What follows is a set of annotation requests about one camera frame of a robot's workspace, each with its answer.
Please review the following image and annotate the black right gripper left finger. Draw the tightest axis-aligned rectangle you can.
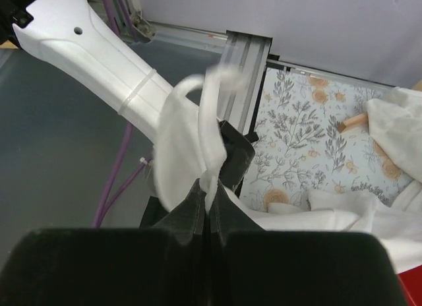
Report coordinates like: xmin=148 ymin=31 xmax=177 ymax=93
xmin=153 ymin=179 xmax=205 ymax=237

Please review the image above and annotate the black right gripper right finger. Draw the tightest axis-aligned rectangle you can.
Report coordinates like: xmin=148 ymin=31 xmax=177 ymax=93
xmin=209 ymin=181 xmax=264 ymax=237

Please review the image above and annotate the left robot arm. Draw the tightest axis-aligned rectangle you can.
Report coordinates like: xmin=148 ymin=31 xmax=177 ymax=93
xmin=1 ymin=0 xmax=198 ymax=143

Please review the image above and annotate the floral table mat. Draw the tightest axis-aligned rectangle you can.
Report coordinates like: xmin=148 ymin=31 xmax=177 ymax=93
xmin=240 ymin=68 xmax=411 ymax=212

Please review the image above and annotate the wooden clothes rack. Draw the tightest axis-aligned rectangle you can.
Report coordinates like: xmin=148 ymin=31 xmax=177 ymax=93
xmin=337 ymin=113 xmax=369 ymax=133

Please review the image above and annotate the red plastic tray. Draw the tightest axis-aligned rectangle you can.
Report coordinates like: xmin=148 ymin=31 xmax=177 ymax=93
xmin=398 ymin=265 xmax=422 ymax=306

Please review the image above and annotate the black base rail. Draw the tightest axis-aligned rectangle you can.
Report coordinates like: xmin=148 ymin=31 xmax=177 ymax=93
xmin=140 ymin=32 xmax=272 ymax=227

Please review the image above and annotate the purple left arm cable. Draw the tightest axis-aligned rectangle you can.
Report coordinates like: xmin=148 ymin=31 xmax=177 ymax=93
xmin=92 ymin=0 xmax=154 ymax=228

